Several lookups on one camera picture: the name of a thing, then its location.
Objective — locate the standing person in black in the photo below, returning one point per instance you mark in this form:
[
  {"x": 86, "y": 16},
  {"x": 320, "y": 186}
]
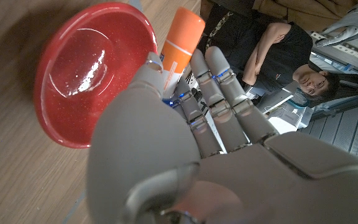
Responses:
[{"x": 278, "y": 53}]

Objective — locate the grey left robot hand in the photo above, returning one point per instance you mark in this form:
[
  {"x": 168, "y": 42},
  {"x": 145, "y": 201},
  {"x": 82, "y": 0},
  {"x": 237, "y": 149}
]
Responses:
[{"x": 228, "y": 180}]

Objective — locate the orange glue stick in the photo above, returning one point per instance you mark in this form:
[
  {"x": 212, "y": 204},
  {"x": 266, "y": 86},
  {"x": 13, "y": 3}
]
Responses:
[{"x": 182, "y": 37}]

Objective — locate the red bowl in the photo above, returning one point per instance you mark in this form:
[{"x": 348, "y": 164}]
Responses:
[{"x": 82, "y": 77}]

